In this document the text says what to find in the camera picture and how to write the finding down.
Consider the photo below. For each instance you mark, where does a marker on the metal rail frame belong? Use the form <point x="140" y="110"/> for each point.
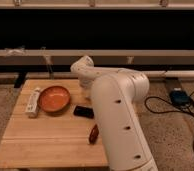
<point x="119" y="57"/>

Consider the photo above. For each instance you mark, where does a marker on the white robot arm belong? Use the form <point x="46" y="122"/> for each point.
<point x="112" y="92"/>

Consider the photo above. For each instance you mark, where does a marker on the blue power adapter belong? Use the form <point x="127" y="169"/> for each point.
<point x="179" y="97"/>

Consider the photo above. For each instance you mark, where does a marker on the white remote control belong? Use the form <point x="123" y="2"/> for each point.
<point x="32" y="106"/>

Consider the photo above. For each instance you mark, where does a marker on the black table leg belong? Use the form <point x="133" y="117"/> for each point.
<point x="20" y="79"/>

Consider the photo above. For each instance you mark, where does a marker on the orange bowl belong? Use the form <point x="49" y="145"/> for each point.
<point x="54" y="99"/>

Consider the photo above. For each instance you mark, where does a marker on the black rectangular block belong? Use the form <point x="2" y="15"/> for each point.
<point x="83" y="112"/>

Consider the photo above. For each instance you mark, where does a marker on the red brown sausage toy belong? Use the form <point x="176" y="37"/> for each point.
<point x="93" y="135"/>

